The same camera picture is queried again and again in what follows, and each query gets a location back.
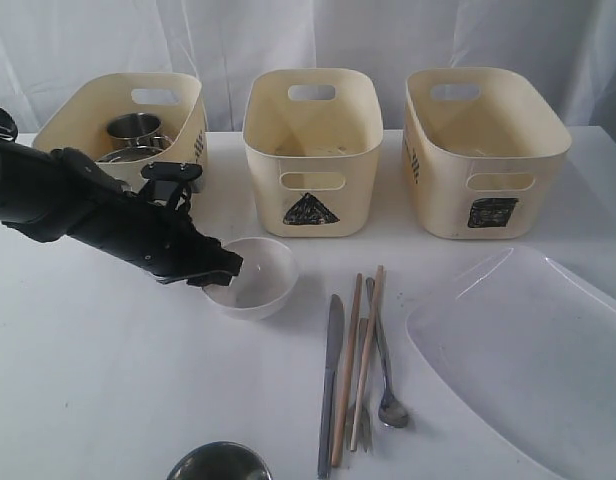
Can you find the steel table knife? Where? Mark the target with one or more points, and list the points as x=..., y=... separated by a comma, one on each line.
x=335, y=331

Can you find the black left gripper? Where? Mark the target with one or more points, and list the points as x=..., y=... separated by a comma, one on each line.
x=167, y=246

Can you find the steel mug in bin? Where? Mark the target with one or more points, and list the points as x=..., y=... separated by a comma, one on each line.
x=140, y=128

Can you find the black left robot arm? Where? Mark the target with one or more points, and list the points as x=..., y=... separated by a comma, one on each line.
x=48, y=195

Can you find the steel spoon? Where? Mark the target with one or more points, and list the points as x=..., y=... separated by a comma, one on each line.
x=391, y=412

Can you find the cream bin square mark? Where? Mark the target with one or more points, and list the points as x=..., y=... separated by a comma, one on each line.
x=481, y=150

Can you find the cream bin triangle mark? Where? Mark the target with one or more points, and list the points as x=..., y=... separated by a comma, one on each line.
x=312, y=139

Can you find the white plastic bowl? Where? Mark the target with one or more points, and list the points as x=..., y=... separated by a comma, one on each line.
x=268, y=275

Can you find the wooden chopstick left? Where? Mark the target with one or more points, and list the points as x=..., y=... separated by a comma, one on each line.
x=341, y=413

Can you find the wooden chopstick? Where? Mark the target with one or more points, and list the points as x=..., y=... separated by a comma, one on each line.
x=341, y=413
x=365, y=358

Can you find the wooden chopstick right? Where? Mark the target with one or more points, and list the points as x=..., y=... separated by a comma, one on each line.
x=365, y=358

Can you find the cream bin circle mark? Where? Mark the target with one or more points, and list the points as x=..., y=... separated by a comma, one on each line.
x=175, y=98

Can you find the white backdrop curtain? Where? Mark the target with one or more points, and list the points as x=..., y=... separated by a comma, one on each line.
x=48, y=49

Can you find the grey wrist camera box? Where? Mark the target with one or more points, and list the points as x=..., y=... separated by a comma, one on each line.
x=170, y=183

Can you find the white square plate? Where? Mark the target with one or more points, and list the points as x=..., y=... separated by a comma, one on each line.
x=529, y=347

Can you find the small steel cup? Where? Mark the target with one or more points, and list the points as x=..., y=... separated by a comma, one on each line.
x=221, y=460

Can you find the large steel bowl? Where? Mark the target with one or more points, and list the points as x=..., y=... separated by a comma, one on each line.
x=130, y=154

